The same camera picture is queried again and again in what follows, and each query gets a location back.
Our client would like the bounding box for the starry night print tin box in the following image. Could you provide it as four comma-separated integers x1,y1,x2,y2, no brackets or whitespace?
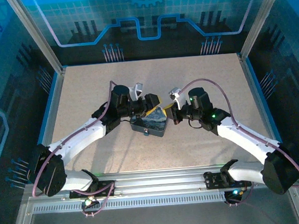
128,106,171,141

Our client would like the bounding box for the green lit connector board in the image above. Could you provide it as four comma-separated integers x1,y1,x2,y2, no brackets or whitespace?
80,195,100,209
224,188,248,203

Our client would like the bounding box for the aluminium table side rail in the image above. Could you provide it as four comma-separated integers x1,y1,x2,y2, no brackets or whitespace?
237,51,283,147
25,66,74,184

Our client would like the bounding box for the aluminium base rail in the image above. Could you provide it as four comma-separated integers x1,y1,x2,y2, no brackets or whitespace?
22,159,299,217

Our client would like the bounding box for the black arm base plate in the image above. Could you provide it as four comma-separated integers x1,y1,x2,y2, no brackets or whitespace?
68,179,117,200
202,168,252,191

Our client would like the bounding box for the slotted grey cable duct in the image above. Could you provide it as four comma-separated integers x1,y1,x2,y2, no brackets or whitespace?
32,192,228,216

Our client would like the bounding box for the aluminium frame post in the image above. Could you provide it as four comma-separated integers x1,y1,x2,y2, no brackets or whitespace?
5,0,67,77
236,0,292,60

